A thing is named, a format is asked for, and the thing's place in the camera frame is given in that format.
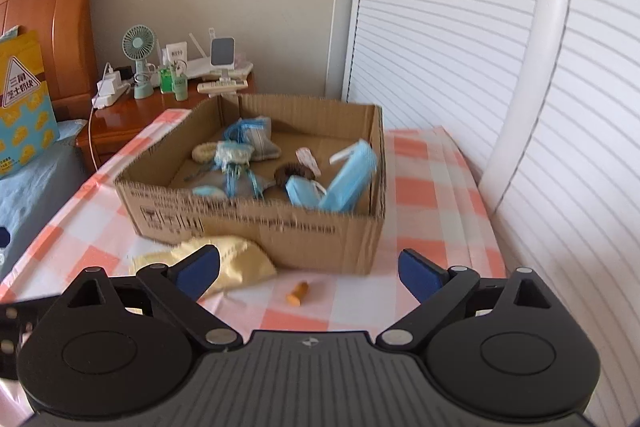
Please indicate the yellow blue paper bag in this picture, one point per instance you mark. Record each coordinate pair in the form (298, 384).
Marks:
(28, 124)

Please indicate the blue bed sheet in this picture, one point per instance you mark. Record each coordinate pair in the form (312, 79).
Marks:
(31, 197)

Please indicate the white power strip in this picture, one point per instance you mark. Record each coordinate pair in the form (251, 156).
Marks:
(110, 88)

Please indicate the pink checkered tablecloth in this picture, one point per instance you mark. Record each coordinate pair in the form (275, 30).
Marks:
(431, 205)

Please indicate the brown hair scrunchie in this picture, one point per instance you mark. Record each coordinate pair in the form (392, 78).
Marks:
(284, 172)

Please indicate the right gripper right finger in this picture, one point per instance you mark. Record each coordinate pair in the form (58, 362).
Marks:
(442, 296)

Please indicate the cream knitted hair scrunchie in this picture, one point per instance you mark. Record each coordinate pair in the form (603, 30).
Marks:
(204, 153)

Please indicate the green desk fan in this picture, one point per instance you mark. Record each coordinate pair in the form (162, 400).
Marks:
(138, 43)

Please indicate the phone stand mirror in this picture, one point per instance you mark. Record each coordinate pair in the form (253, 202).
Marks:
(222, 56)

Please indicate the blue drawstring pouch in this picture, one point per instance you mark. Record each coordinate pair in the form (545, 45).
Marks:
(233, 155)

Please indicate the wooden nightstand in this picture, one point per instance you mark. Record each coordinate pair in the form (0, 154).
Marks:
(110, 129)

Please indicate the green tube bottle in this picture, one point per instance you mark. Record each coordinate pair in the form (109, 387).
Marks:
(179, 82)

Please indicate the yellow cleaning cloth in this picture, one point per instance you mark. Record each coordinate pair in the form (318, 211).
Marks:
(241, 263)

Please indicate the small orange earplug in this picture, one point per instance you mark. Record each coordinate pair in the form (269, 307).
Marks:
(297, 296)

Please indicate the grey sachet bag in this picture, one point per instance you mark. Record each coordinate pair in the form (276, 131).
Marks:
(257, 133)
(241, 184)

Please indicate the white box package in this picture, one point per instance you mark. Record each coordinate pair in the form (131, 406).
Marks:
(177, 52)

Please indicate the blue surgical face mask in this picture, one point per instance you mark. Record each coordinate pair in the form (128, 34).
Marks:
(344, 191)

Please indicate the cardboard box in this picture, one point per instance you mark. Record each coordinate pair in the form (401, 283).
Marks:
(159, 187)

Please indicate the white wifi router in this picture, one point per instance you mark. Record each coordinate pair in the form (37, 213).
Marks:
(201, 67)

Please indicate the green small bottle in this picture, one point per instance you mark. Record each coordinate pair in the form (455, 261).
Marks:
(165, 75)

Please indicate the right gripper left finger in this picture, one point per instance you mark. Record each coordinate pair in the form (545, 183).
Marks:
(176, 290)

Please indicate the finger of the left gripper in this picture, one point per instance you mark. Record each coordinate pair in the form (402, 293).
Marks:
(5, 237)

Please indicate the white louvered wardrobe doors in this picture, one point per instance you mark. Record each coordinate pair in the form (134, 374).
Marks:
(542, 98)

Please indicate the wooden bed headboard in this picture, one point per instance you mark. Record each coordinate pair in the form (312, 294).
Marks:
(66, 40)

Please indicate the white remote control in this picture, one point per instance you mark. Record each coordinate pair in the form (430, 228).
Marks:
(220, 86)

